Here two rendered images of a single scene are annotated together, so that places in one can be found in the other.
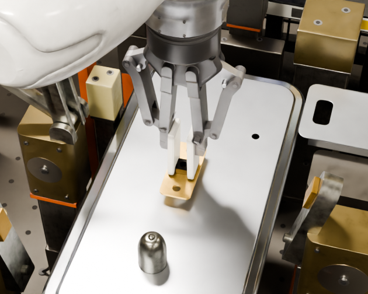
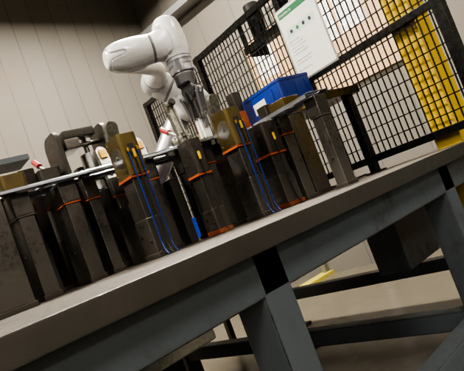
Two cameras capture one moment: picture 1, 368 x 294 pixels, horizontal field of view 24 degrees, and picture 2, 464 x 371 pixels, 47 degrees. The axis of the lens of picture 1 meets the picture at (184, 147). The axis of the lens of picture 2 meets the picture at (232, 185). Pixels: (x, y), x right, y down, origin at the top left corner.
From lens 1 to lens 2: 1.75 m
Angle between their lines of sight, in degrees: 61
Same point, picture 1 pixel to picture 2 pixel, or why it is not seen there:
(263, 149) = not seen: hidden behind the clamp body
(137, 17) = (137, 48)
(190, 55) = (180, 79)
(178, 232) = not seen: hidden behind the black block
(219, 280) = not seen: hidden behind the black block
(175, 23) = (171, 69)
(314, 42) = (273, 107)
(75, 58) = (118, 54)
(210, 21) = (179, 65)
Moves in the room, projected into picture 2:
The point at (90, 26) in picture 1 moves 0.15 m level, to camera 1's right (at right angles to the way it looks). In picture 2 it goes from (121, 47) to (149, 25)
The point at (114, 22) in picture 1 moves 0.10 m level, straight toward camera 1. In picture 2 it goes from (128, 47) to (107, 45)
